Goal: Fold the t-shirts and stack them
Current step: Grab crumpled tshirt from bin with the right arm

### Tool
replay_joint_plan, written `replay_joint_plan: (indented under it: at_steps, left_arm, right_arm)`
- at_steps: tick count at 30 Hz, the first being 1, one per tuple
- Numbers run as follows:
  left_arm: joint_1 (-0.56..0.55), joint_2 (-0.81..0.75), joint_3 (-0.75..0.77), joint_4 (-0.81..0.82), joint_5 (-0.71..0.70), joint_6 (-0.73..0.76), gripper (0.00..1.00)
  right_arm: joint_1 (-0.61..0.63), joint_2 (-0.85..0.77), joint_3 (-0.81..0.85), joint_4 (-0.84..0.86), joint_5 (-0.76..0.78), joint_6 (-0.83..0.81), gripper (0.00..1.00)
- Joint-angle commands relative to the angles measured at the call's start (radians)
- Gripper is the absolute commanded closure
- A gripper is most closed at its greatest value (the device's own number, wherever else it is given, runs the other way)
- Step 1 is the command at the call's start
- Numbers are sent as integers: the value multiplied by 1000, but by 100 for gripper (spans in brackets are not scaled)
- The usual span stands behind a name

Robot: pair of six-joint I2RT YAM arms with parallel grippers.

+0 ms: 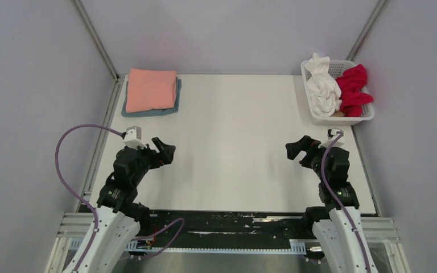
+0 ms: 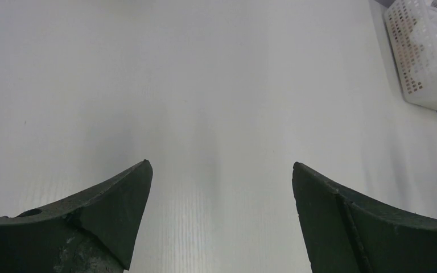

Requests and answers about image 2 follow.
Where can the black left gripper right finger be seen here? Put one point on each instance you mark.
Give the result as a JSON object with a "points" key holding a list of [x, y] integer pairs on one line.
{"points": [[347, 231]]}

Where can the white plastic laundry basket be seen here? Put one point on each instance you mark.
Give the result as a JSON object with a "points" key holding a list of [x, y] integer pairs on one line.
{"points": [[415, 50]]}

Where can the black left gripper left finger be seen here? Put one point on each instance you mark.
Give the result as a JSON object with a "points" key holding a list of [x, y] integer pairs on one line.
{"points": [[94, 230]]}

